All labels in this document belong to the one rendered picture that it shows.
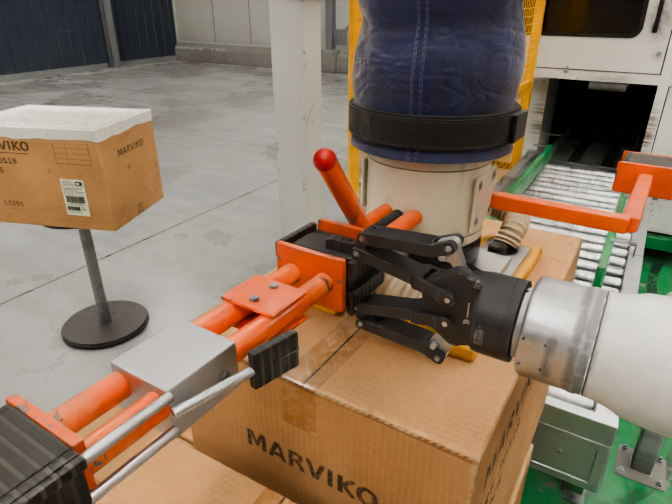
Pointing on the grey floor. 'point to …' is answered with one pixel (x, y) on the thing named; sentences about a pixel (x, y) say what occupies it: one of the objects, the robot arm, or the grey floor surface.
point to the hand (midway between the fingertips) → (327, 266)
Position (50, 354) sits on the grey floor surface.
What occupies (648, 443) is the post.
